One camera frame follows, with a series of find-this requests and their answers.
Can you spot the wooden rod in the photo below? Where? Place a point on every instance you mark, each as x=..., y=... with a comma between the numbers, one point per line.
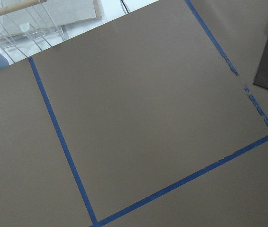
x=19, y=6

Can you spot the grey cardboard sheet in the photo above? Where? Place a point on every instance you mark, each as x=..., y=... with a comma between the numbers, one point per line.
x=72, y=11

